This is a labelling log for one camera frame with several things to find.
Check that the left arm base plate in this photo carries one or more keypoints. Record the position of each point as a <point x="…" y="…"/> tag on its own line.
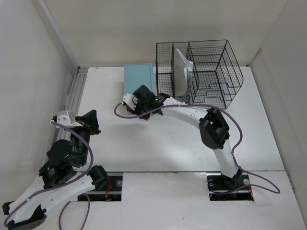
<point x="111" y="192"/>

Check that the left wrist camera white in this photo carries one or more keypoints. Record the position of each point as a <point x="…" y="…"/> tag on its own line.
<point x="75" y="124"/>

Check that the black wire mesh organizer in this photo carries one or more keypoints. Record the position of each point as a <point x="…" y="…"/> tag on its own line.
<point x="216" y="76"/>

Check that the teal mini drawer chest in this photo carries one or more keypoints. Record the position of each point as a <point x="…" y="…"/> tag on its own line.
<point x="136" y="75"/>

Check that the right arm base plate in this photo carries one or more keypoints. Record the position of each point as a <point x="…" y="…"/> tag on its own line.
<point x="220" y="191"/>

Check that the grey eraser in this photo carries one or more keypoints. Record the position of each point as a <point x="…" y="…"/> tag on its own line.
<point x="65" y="117"/>

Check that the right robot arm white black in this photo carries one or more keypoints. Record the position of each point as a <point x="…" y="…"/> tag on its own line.
<point x="214" y="130"/>

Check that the aluminium rail frame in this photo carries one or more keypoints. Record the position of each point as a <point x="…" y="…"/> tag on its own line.
<point x="72" y="100"/>

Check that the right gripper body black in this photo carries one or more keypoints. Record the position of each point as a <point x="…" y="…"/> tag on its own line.
<point x="141" y="108"/>

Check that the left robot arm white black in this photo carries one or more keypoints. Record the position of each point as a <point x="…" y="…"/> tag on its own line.
<point x="68" y="173"/>

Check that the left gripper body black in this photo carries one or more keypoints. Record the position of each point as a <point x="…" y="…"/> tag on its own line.
<point x="84" y="132"/>

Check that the white spiral notebook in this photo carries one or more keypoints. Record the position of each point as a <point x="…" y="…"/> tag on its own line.
<point x="183" y="69"/>

